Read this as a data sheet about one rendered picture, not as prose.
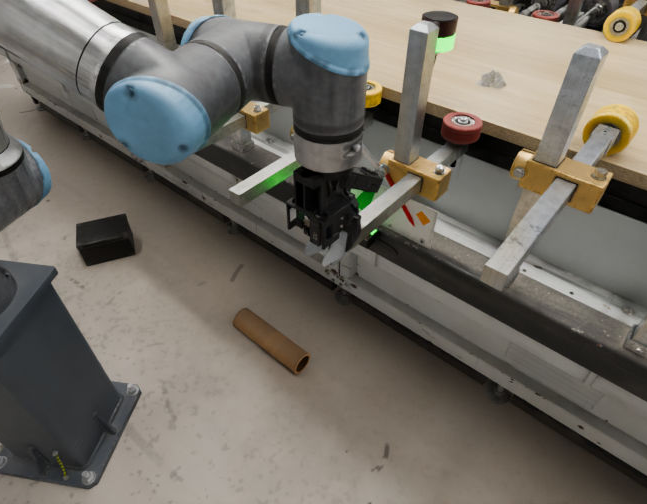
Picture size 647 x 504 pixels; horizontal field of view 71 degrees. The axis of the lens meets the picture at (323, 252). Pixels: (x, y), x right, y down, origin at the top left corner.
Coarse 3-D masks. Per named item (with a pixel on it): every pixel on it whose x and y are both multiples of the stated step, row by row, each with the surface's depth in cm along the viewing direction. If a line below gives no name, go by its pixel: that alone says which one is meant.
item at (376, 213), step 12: (444, 144) 96; (456, 144) 96; (468, 144) 98; (432, 156) 93; (444, 156) 93; (456, 156) 96; (408, 180) 86; (420, 180) 87; (396, 192) 84; (408, 192) 85; (372, 204) 81; (384, 204) 81; (396, 204) 83; (372, 216) 79; (384, 216) 81; (372, 228) 80; (360, 240) 78; (348, 252) 77
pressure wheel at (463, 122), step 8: (456, 112) 96; (464, 112) 96; (448, 120) 94; (456, 120) 95; (464, 120) 93; (472, 120) 94; (480, 120) 94; (448, 128) 93; (456, 128) 92; (464, 128) 91; (472, 128) 91; (480, 128) 92; (448, 136) 94; (456, 136) 92; (464, 136) 92; (472, 136) 92; (464, 144) 93; (456, 160) 100
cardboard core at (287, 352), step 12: (240, 312) 163; (252, 312) 164; (240, 324) 161; (252, 324) 159; (264, 324) 159; (252, 336) 158; (264, 336) 156; (276, 336) 155; (264, 348) 156; (276, 348) 153; (288, 348) 152; (300, 348) 153; (288, 360) 150; (300, 360) 149; (300, 372) 154
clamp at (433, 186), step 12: (384, 156) 92; (396, 168) 90; (408, 168) 88; (420, 168) 88; (432, 168) 88; (396, 180) 92; (432, 180) 86; (444, 180) 87; (420, 192) 89; (432, 192) 87; (444, 192) 90
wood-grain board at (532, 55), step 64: (128, 0) 156; (192, 0) 156; (256, 0) 156; (384, 0) 156; (448, 0) 156; (384, 64) 116; (448, 64) 116; (512, 64) 116; (640, 64) 116; (512, 128) 93; (640, 128) 93
